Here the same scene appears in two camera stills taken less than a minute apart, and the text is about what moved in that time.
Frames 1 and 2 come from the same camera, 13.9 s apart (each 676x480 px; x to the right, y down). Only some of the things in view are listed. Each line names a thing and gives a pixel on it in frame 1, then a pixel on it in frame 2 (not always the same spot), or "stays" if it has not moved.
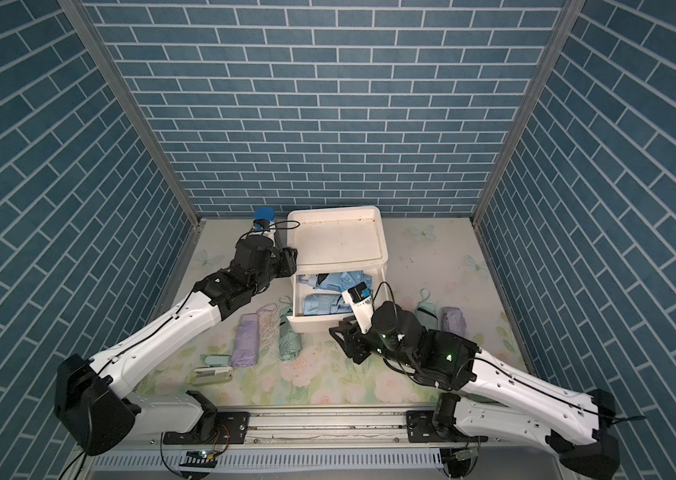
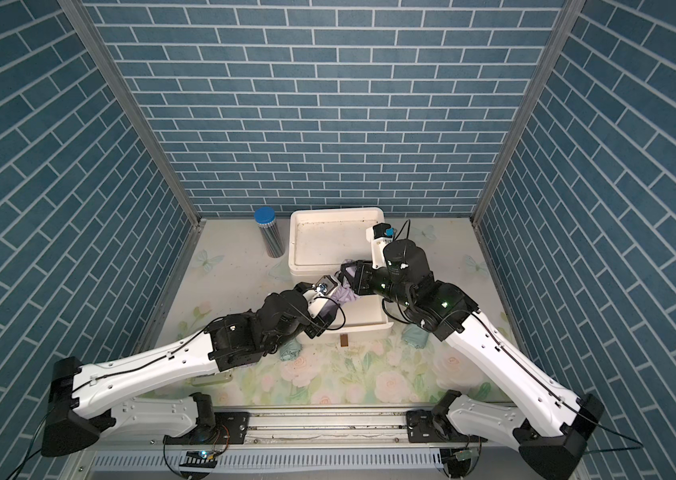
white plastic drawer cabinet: x=331 y=240 stays
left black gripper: x=288 y=264 -> x=320 y=324
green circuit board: x=199 y=459 stays
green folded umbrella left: x=290 y=345 stays
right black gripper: x=354 y=343 -> x=361 y=283
